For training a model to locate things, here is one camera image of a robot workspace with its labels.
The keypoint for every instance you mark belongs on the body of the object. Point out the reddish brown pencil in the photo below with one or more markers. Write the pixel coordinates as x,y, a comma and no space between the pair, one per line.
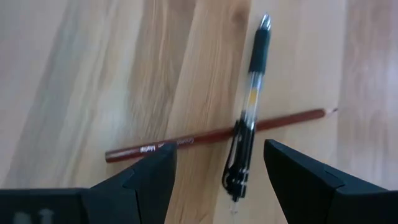
280,121

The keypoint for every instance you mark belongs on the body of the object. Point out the clear pen with black grip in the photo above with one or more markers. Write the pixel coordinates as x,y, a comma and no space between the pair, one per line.
248,124

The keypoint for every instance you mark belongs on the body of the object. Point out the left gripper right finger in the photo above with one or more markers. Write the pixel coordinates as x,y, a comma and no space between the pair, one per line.
311,193

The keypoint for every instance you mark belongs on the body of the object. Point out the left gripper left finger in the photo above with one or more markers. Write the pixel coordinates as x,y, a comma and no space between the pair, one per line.
146,193

